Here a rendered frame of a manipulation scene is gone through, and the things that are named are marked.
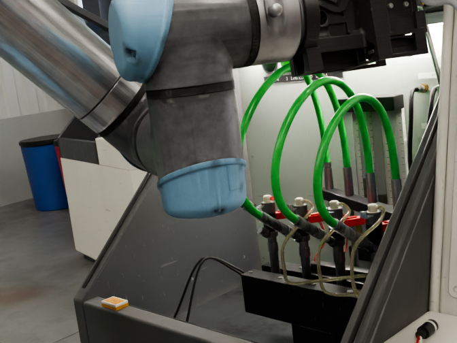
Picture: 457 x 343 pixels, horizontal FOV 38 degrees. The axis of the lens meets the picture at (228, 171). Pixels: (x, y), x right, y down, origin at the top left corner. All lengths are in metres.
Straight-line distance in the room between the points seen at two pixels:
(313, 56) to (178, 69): 0.12
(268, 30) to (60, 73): 0.20
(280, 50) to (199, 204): 0.15
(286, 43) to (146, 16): 0.12
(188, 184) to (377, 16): 0.22
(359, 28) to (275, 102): 1.02
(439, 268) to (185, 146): 0.66
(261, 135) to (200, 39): 1.15
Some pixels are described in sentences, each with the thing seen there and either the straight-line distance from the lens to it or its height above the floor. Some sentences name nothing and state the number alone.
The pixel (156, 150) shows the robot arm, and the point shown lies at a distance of 0.56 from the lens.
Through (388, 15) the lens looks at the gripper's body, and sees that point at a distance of 0.62.
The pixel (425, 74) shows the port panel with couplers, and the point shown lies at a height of 1.33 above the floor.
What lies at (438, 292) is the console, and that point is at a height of 1.01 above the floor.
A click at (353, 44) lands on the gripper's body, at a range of 0.61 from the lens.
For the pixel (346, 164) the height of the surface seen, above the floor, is 1.17.
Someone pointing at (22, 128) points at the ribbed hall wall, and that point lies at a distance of 8.41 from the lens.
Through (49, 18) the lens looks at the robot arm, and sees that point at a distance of 0.64.
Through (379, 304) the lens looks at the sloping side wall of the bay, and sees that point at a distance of 1.01.
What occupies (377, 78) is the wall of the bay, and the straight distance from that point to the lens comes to 1.45.
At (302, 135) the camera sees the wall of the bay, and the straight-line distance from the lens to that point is 1.59.
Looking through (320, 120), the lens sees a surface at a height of 1.25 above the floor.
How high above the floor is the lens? 1.41
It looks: 10 degrees down
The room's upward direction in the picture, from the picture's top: 7 degrees counter-clockwise
